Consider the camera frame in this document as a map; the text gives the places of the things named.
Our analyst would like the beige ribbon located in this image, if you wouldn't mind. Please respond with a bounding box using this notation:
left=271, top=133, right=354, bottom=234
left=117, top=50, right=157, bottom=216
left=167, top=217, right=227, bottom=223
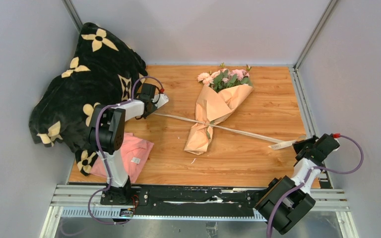
left=154, top=113, right=307, bottom=150

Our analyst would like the pink fake rose stem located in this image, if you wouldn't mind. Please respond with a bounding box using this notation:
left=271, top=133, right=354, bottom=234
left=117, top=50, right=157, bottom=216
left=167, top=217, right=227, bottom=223
left=210, top=63, right=253, bottom=92
left=197, top=72, right=215, bottom=86

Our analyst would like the green and tan wrapping paper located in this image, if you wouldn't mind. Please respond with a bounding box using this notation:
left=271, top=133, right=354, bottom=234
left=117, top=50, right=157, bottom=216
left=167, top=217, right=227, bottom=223
left=184, top=85, right=254, bottom=155

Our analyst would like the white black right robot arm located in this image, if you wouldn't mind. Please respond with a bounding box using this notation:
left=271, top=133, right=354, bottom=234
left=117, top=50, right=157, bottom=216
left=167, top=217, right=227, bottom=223
left=254, top=134, right=340, bottom=238

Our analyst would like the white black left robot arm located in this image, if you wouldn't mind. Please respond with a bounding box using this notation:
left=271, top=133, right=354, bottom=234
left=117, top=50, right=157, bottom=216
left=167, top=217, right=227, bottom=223
left=88, top=83, right=169, bottom=205

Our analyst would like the black blanket with cream flowers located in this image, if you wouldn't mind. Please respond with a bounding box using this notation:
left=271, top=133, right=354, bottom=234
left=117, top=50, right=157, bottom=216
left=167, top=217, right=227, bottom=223
left=28, top=22, right=148, bottom=176

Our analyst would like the pink folded cloth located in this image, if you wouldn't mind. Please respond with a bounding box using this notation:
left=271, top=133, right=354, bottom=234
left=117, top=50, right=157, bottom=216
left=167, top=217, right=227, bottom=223
left=81, top=132, right=154, bottom=183

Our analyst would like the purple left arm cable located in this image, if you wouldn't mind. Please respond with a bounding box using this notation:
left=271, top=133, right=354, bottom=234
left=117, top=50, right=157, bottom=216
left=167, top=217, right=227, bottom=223
left=87, top=76, right=165, bottom=226

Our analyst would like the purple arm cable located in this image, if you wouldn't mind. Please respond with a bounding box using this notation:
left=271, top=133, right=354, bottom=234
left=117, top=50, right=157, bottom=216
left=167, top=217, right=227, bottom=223
left=87, top=76, right=165, bottom=226
left=266, top=133, right=365, bottom=238

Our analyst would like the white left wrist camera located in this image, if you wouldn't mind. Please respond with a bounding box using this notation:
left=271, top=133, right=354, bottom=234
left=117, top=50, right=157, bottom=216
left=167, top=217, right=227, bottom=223
left=152, top=93, right=169, bottom=109

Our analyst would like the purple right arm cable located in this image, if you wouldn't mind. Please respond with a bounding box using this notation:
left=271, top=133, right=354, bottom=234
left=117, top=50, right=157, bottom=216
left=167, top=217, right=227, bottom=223
left=266, top=133, right=365, bottom=238

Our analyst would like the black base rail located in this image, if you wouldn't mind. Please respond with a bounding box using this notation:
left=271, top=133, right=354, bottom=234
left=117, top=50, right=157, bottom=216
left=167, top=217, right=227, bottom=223
left=52, top=183, right=349, bottom=221

